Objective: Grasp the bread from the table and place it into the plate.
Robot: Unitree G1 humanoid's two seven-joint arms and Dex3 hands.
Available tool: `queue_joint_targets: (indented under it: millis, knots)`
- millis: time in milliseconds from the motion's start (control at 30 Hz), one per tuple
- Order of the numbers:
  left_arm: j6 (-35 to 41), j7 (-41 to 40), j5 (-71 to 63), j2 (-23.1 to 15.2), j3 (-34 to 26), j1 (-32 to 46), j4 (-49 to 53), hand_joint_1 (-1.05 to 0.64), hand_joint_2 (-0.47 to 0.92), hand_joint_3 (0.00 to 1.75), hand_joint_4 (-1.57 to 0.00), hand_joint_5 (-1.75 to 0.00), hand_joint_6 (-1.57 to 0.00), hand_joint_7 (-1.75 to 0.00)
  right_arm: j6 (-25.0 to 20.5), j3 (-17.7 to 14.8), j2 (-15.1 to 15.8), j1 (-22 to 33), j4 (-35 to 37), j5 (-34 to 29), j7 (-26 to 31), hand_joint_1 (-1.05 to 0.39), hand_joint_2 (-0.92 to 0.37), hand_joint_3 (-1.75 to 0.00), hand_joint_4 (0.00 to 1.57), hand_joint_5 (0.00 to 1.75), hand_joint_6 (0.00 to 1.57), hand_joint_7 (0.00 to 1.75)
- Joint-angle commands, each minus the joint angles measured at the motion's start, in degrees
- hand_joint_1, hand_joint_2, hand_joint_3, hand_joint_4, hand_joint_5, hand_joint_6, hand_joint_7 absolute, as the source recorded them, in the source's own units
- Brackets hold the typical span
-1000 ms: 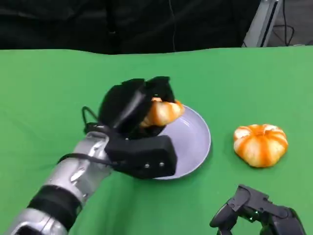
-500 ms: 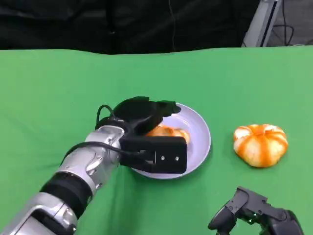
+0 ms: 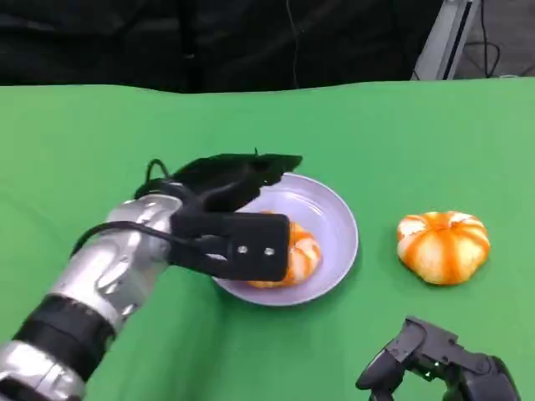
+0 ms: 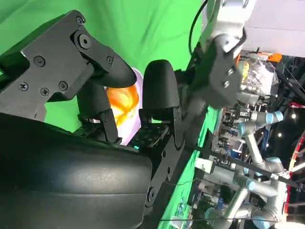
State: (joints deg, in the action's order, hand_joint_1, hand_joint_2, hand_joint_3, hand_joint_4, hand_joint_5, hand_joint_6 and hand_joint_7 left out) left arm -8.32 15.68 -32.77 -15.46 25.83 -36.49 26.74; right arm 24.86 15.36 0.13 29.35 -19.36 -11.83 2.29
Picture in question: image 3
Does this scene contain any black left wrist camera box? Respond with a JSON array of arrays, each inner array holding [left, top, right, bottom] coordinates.
[[169, 211, 292, 282]]

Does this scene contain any black backdrop curtain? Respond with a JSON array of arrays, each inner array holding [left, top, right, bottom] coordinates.
[[0, 0, 445, 95]]

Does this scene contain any green table cloth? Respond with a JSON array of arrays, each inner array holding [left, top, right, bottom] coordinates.
[[0, 77, 535, 401]]

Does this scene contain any orange and white toy bread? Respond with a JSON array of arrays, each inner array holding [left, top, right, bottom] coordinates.
[[395, 211, 491, 287], [246, 211, 323, 289]]

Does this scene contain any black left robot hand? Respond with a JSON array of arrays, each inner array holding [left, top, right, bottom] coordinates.
[[133, 152, 304, 215]]

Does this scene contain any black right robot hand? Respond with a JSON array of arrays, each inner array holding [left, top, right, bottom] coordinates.
[[354, 316, 522, 401]]

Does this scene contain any aluminium frame post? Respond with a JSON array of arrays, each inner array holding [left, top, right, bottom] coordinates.
[[410, 0, 482, 81]]

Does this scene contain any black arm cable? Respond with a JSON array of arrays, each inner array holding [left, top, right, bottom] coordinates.
[[144, 158, 179, 187], [70, 221, 229, 263]]

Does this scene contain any thin hanging cable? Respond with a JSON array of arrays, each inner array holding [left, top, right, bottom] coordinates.
[[285, 0, 301, 87]]

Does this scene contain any lilac plate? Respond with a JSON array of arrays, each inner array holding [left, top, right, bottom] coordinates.
[[211, 173, 359, 307]]

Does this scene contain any black floor cable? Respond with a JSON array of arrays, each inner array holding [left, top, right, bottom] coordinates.
[[478, 0, 502, 79]]

